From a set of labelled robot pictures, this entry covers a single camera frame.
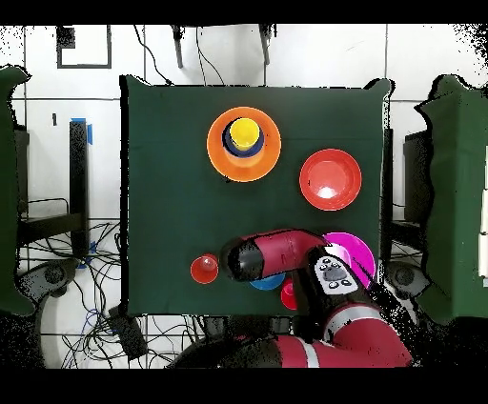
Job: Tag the dark blue bowl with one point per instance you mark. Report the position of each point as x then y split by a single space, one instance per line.
244 153

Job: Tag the yellow cup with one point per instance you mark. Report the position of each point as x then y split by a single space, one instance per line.
244 133

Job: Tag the light blue bowl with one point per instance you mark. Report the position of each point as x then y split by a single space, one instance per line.
268 284

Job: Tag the shallow red-orange bowl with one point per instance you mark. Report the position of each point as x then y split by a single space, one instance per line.
331 179

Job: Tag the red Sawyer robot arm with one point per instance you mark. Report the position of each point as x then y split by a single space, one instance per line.
358 339

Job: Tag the dark green tablecloth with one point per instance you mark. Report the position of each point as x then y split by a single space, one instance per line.
171 190

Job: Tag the tall red-orange cup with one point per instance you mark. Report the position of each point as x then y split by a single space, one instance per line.
204 268

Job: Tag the red cup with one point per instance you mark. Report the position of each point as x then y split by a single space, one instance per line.
288 295

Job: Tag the large pink bowl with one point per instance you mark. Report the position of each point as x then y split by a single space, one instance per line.
362 255

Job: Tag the black tripod leg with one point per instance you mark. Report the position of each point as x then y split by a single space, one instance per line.
178 49
265 45

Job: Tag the blue tape piece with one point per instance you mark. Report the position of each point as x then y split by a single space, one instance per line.
90 133

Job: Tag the black power box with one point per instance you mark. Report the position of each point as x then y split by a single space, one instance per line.
127 333

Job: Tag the green cloth side table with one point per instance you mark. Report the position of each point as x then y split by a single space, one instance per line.
7 190
457 190

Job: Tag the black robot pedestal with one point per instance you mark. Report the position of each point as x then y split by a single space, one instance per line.
248 326

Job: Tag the black table frame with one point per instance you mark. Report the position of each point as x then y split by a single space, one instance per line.
413 175
78 183

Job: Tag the black square floor frame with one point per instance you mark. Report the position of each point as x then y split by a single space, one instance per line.
84 66

